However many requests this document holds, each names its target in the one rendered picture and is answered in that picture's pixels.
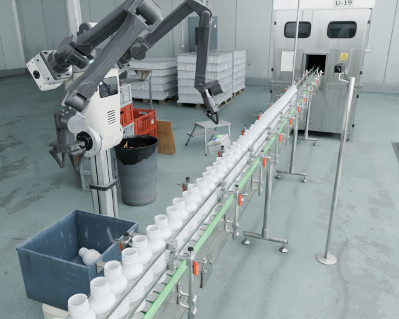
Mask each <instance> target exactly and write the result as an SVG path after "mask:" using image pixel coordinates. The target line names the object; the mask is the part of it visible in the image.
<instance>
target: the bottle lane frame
mask: <svg viewBox="0 0 399 319"><path fill-rule="evenodd" d="M290 113H291V117H293V118H295V114H296V107H294V108H293V110H292V111H291V112H290ZM287 126H288V119H285V121H284V122H283V123H282V125H281V126H280V130H279V131H280V133H281V131H282V133H283V134H287ZM269 149H270V153H271V154H275V153H276V135H274V136H273V138H272V139H271V140H270V142H269V143H268V144H267V146H266V147H265V149H264V154H265V156H269V155H270V154H269ZM270 157H271V159H270V160H272V161H269V159H267V160H266V164H265V166H263V173H262V179H263V178H264V176H265V175H266V173H267V172H268V170H269V168H270V166H271V164H272V163H273V161H274V160H275V158H274V155H270ZM259 172H260V160H259V158H257V160H256V161H255V162H254V164H253V165H252V166H251V168H250V169H249V171H248V172H247V174H246V175H245V176H244V178H243V179H242V180H241V182H240V183H239V189H240V192H242V193H247V194H248V197H246V196H243V197H242V203H241V206H240V205H239V199H238V216H237V222H238V221H239V219H240V217H241V216H242V214H243V213H244V211H245V209H246V207H247V205H248V204H249V202H250V201H251V198H252V197H253V195H254V193H255V192H256V190H255V189H253V188H251V183H252V181H253V180H252V179H251V177H252V174H254V176H253V179H254V180H257V181H259ZM253 187H254V188H258V182H254V181H253ZM226 213H227V220H228V221H230V222H234V198H233V194H231V195H230V197H229V199H227V201H226V202H225V203H224V205H223V207H221V210H220V211H218V213H217V215H216V216H215V218H214V219H213V220H212V222H211V224H209V225H208V228H207V229H206V230H204V233H203V235H202V236H200V238H199V240H198V241H197V242H196V244H195V245H194V247H193V248H194V252H195V253H196V258H198V259H201V260H207V257H208V256H209V255H210V254H211V255H212V260H213V263H212V265H213V264H214V262H215V260H216V259H217V257H218V255H219V254H220V252H221V250H222V248H223V247H224V245H225V243H226V242H227V240H228V238H229V236H230V235H231V233H230V232H227V231H226V230H224V229H225V223H226V221H225V214H226ZM232 224H233V223H227V230H228V231H233V228H232ZM181 262H182V263H181V265H180V267H178V268H177V270H176V272H175V273H174V274H173V276H170V277H171V279H170V280H169V281H168V283H167V284H164V285H165V287H164V288H163V290H162V291H161V292H160V293H158V292H156V293H157V294H158V297H157V298H156V299H155V301H154V302H149V303H151V306H150V308H149V309H148V310H147V312H142V313H144V316H143V317H142V319H181V318H182V317H183V315H184V313H185V312H186V310H187V308H183V307H181V305H180V304H178V295H179V294H180V292H177V284H178V283H179V281H181V284H182V285H181V291H182V292H183V293H186V294H189V285H188V266H186V261H185V260H184V261H181ZM202 267H203V264H199V265H198V275H197V276H196V275H194V294H195V295H196V293H197V291H198V289H199V288H200V286H201V271H202ZM181 296H182V298H181V301H182V304H183V305H186V306H189V305H188V304H187V299H188V297H187V296H183V295H181Z"/></svg>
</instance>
